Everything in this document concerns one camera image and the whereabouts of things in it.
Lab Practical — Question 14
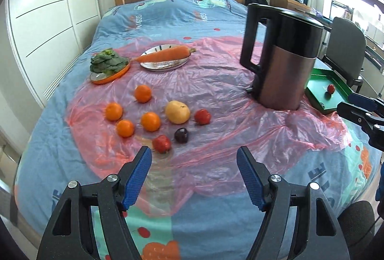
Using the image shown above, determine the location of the dark purple plum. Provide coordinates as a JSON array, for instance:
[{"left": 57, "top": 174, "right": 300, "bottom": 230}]
[{"left": 174, "top": 127, "right": 189, "bottom": 144}]

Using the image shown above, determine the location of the black round stool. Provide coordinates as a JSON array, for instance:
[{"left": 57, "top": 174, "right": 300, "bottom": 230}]
[{"left": 337, "top": 200, "right": 375, "bottom": 257}]

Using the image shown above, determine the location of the white wardrobe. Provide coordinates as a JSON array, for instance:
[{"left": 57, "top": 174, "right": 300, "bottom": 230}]
[{"left": 7, "top": 0, "right": 101, "bottom": 107}]

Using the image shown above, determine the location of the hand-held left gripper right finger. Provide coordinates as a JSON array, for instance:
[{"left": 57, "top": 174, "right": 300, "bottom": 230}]
[{"left": 236, "top": 146, "right": 350, "bottom": 260}]

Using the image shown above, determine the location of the blue printed blanket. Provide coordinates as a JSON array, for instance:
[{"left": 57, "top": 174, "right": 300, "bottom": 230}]
[{"left": 13, "top": 0, "right": 381, "bottom": 260}]

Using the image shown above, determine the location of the orange plate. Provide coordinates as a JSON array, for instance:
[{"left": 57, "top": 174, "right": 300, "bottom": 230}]
[{"left": 90, "top": 57, "right": 132, "bottom": 86}]

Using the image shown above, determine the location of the pink plastic sheet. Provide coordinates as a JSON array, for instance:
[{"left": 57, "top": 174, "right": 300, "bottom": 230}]
[{"left": 66, "top": 35, "right": 350, "bottom": 197}]

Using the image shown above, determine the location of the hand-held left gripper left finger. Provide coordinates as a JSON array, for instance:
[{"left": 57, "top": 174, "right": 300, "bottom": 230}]
[{"left": 36, "top": 146, "right": 153, "bottom": 260}]

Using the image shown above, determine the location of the grey office chair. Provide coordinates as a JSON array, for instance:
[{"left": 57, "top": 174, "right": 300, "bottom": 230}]
[{"left": 322, "top": 17, "right": 368, "bottom": 95}]

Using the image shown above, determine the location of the green tray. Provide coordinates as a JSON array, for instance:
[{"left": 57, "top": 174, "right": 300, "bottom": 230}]
[{"left": 305, "top": 66, "right": 359, "bottom": 115}]

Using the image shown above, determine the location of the yellow pear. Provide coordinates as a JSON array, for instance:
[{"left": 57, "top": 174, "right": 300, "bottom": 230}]
[{"left": 165, "top": 100, "right": 191, "bottom": 124}]

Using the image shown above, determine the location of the orange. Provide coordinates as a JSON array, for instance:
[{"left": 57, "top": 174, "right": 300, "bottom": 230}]
[
  {"left": 116, "top": 119, "right": 135, "bottom": 138},
  {"left": 105, "top": 102, "right": 124, "bottom": 121},
  {"left": 134, "top": 85, "right": 152, "bottom": 103},
  {"left": 141, "top": 112, "right": 161, "bottom": 132}
]

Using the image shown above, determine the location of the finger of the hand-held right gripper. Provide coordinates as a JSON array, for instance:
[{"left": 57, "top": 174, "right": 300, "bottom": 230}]
[
  {"left": 349, "top": 91, "right": 384, "bottom": 113},
  {"left": 336, "top": 101, "right": 384, "bottom": 132}
]

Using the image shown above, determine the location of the black and copper electric kettle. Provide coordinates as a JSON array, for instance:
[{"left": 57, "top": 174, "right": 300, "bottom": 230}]
[{"left": 240, "top": 3, "right": 326, "bottom": 111}]

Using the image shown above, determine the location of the wooden cabinet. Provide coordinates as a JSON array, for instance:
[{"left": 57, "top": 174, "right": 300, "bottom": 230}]
[{"left": 270, "top": 0, "right": 314, "bottom": 12}]

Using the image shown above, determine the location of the carrot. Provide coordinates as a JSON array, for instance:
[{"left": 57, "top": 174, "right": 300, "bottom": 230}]
[{"left": 134, "top": 45, "right": 197, "bottom": 64}]

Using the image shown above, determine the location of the bok choy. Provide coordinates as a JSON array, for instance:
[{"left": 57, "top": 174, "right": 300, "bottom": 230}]
[{"left": 90, "top": 48, "right": 130, "bottom": 74}]

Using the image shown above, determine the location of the white patterned plate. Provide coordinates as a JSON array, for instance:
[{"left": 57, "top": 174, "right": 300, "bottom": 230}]
[{"left": 140, "top": 44, "right": 191, "bottom": 71}]

